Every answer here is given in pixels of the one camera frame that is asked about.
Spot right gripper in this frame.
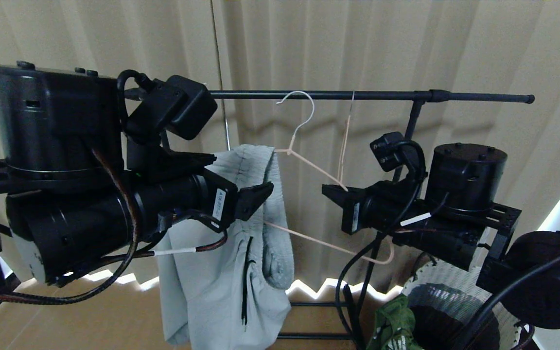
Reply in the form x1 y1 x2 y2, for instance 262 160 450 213
235 181 480 268

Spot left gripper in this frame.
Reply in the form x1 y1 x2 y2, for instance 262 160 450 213
5 173 239 285

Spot pink clothes hanger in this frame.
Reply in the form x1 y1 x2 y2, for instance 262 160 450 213
263 91 395 266
337 91 357 184

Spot pale grey shorts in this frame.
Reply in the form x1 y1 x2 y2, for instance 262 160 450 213
156 144 295 348

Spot black clothes rack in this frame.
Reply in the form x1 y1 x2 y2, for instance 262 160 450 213
124 89 536 350

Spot white laundry basket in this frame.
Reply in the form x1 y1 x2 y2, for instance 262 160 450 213
402 262 536 350

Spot green printed garment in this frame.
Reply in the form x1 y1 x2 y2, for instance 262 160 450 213
367 293 424 350

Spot beige curtain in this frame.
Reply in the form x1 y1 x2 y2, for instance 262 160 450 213
0 0 560 292

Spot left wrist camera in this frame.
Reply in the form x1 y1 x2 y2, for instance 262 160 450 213
116 70 218 183

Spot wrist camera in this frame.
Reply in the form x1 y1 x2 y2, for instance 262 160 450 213
116 70 218 183
370 131 427 195

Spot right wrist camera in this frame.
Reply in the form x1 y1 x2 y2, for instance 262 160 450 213
370 131 427 195

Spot black cable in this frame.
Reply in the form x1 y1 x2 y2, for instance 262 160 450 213
335 140 560 350

